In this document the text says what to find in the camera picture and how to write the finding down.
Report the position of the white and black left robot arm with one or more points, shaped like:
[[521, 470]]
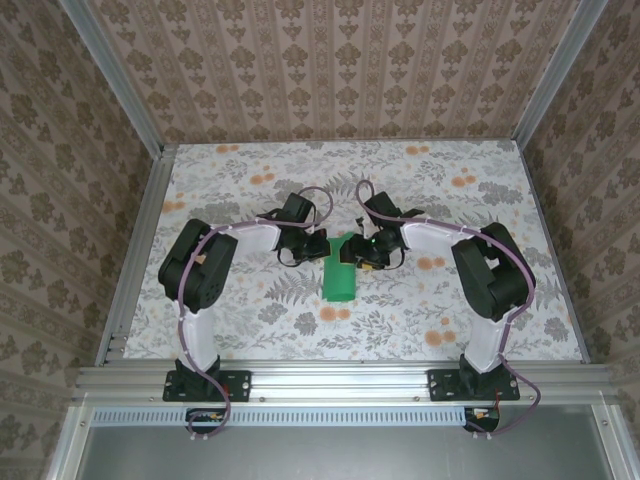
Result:
[[200, 340]]

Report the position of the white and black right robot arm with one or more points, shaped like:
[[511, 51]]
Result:
[[482, 345]]

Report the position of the grey metal sheet panel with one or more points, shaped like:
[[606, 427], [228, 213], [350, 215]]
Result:
[[340, 450]]

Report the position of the aluminium cross rail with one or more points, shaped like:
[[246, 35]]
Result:
[[340, 382]]

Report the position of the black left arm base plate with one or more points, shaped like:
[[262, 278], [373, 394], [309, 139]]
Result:
[[240, 385]]

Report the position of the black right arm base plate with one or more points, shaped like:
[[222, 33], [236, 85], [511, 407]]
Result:
[[440, 385]]

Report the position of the aluminium left side rail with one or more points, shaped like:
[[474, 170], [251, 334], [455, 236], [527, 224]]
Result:
[[137, 250]]

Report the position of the aluminium right corner post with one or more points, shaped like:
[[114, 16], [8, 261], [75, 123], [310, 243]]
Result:
[[555, 70]]

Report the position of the aluminium corner post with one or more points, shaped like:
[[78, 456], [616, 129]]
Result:
[[115, 75], [555, 70]]

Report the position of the aluminium left corner post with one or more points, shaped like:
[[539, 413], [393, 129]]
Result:
[[115, 75]]

